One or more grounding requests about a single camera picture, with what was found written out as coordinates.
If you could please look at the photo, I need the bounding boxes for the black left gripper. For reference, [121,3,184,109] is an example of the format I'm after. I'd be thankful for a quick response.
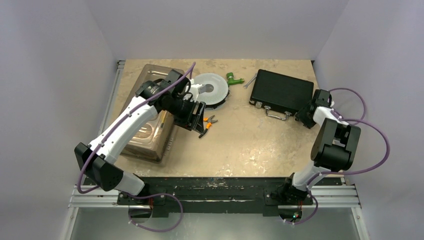
[164,95,205,135]

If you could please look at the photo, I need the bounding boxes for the black poker set case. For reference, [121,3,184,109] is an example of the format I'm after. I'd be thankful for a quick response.
[248,69,314,121]

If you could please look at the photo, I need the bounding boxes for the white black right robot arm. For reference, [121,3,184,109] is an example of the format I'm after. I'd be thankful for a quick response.
[280,89,361,204]

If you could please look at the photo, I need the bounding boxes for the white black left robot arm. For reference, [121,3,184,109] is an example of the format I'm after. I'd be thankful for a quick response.
[74,68,206,205]

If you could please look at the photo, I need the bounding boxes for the orange black pliers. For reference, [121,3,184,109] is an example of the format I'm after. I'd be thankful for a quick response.
[198,115,218,139]

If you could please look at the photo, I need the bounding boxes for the grey filament spool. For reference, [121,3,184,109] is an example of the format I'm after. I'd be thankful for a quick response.
[193,73,230,111]

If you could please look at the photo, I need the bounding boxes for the clear brown plastic storage box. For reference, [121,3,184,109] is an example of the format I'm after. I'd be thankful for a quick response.
[121,64,175,164]

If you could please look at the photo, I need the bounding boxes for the silver wrench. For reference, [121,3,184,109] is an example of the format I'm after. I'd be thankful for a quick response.
[243,73,258,89]

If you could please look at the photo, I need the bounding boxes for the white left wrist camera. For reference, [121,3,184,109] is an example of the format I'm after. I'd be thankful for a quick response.
[188,79,206,102]

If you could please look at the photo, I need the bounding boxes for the green hose fitting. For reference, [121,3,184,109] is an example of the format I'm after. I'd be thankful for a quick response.
[226,72,245,86]

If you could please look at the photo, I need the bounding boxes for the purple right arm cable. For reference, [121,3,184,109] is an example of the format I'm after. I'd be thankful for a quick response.
[306,87,391,186]

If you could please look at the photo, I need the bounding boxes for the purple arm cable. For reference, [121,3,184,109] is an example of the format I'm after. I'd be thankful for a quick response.
[306,87,391,186]
[76,61,197,195]

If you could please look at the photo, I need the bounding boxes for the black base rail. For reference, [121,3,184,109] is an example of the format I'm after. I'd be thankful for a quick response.
[115,177,314,220]

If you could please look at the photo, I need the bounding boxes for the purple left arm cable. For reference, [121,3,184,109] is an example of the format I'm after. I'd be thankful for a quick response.
[76,61,197,195]

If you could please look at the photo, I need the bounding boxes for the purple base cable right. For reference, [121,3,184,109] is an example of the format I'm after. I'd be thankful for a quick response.
[283,190,320,226]

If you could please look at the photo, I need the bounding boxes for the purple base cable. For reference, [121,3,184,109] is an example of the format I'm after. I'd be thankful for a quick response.
[283,190,320,226]
[128,193,185,233]

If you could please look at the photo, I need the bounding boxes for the aluminium frame rail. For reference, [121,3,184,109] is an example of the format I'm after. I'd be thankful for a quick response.
[69,177,369,240]

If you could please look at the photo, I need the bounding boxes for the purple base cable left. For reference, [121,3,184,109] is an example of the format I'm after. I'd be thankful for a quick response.
[128,193,185,233]

